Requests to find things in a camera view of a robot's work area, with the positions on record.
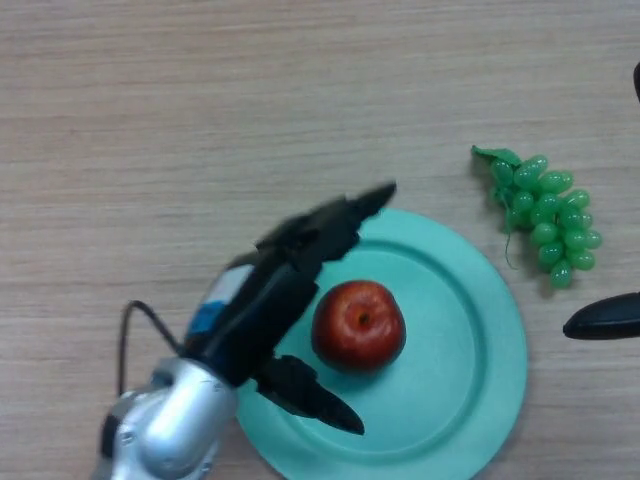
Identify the red apple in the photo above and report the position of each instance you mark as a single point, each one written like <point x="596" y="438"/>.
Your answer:
<point x="357" y="325"/>

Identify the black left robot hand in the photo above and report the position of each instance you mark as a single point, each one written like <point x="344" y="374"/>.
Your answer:
<point x="270" y="300"/>

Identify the green round plate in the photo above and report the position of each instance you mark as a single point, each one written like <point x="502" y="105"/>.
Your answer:
<point x="450" y="350"/>

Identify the green grape bunch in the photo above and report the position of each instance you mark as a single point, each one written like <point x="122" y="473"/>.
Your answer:
<point x="547" y="215"/>

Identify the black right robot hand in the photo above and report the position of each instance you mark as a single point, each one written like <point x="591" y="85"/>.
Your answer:
<point x="605" y="320"/>

